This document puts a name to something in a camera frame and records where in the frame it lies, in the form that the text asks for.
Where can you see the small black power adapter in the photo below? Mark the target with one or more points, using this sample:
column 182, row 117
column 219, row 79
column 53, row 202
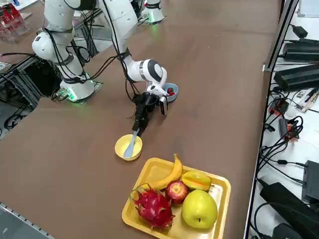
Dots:
column 300, row 31

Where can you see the yellow star fruit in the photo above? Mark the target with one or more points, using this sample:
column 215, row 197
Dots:
column 195, row 180

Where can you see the aluminium frame post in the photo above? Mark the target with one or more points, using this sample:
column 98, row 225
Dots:
column 281, row 32

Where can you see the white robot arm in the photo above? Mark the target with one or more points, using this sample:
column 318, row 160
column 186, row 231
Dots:
column 155, row 15
column 47, row 47

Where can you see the yellow plastic tray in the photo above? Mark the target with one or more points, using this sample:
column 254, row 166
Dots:
column 154, row 169

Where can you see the red strawberry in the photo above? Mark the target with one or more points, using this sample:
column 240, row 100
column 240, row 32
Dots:
column 171, row 92

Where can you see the light blue bowl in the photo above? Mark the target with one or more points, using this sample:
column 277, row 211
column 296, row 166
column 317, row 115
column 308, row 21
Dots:
column 175, row 97

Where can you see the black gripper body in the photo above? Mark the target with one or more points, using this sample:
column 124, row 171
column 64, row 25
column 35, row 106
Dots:
column 148, row 102

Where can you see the aluminium rail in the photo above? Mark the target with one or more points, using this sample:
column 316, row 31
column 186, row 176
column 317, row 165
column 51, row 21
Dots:
column 15, row 216

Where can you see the clear acrylic shelf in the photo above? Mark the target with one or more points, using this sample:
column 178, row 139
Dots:
column 11, row 25

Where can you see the pale blue plastic spoon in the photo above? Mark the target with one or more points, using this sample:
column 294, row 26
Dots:
column 128, row 150

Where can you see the long black power supply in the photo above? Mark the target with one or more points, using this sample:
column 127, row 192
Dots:
column 301, row 51
column 296, row 76

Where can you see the small circuit board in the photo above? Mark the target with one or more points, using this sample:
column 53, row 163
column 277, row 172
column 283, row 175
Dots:
column 307, row 99

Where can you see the red apple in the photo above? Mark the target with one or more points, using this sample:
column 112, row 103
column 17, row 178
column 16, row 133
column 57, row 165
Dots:
column 175, row 191

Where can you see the black metal rack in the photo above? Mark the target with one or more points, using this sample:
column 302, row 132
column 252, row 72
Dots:
column 37, row 74

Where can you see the yellow bowl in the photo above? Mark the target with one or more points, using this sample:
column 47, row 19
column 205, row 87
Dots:
column 122, row 149

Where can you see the pink dragon fruit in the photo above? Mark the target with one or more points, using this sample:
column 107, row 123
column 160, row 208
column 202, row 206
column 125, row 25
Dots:
column 152, row 206

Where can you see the large black power adapter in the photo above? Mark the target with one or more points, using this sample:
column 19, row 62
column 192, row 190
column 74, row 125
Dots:
column 281, row 199

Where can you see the orange and black device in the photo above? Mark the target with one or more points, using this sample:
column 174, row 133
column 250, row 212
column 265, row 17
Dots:
column 290, row 129

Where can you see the black box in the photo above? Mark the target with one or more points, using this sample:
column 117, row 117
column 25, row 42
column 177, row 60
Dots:
column 311, row 181

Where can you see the yellow banana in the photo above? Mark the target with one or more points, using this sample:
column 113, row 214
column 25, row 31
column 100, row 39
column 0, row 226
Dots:
column 172, row 174

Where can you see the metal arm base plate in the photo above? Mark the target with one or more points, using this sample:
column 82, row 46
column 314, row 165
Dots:
column 98, row 85

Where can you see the large yellow-green apple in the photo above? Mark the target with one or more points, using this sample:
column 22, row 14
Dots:
column 199, row 206

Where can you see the red and black device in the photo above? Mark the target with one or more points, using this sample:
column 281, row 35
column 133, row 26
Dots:
column 280, row 105

